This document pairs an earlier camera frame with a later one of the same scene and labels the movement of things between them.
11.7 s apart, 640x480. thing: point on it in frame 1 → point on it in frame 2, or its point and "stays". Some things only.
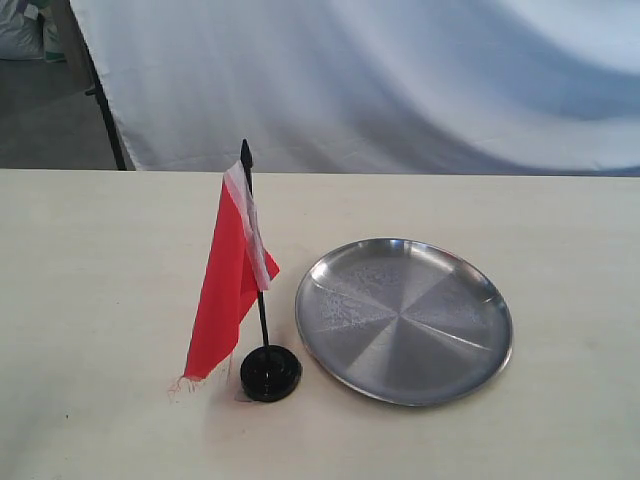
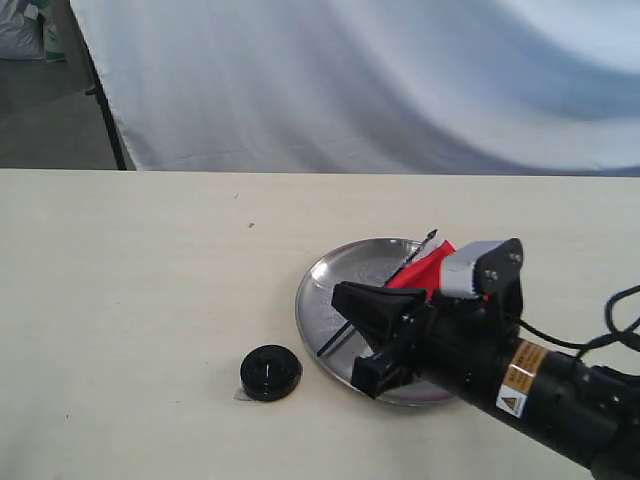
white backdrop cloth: (484, 87) stays
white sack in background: (29, 29) stays
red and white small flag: (238, 268) → (424, 269)
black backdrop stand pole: (100, 93) stays
